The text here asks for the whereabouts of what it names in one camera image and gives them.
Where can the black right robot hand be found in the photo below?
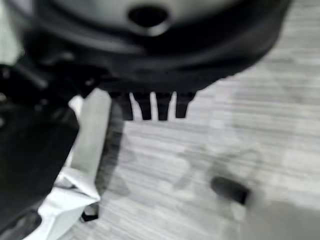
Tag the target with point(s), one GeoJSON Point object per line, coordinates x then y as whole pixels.
{"type": "Point", "coordinates": [175, 62]}

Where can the black sofa leg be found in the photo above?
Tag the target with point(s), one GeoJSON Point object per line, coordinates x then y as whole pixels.
{"type": "Point", "coordinates": [230, 190]}

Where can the dark robot foot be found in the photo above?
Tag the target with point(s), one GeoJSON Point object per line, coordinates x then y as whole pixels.
{"type": "Point", "coordinates": [90, 215]}

